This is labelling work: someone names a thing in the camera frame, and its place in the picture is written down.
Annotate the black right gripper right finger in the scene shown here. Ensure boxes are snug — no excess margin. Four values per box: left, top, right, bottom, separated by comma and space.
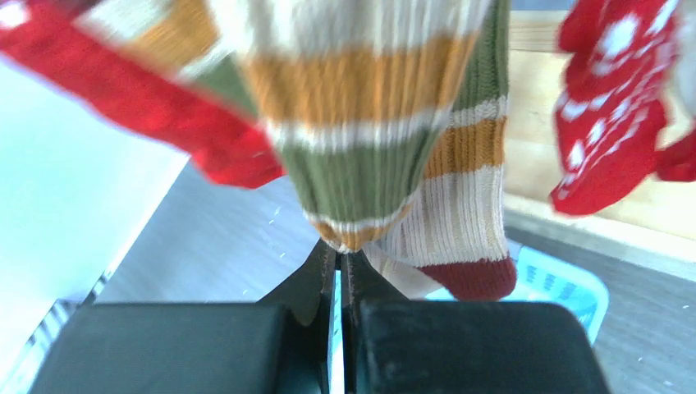
340, 251, 408, 393

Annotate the red snowflake sock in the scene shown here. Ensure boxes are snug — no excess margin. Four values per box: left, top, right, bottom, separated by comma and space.
550, 1, 695, 216

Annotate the light blue plastic basket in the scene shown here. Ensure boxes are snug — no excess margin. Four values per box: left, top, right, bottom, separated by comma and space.
408, 247, 609, 355

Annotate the striped beige sock front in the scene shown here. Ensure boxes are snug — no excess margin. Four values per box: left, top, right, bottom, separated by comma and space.
77, 1, 492, 253

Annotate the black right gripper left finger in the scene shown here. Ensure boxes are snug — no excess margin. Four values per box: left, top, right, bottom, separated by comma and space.
259, 241, 337, 393

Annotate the striped beige sock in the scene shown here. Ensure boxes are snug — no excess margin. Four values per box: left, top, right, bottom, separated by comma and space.
77, 1, 492, 253
364, 1, 517, 300

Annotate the red santa sock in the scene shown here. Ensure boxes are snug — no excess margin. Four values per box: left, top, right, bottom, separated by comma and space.
1, 1, 283, 189

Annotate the wooden hanger stand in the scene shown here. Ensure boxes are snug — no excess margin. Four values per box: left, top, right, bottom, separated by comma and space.
504, 11, 695, 281

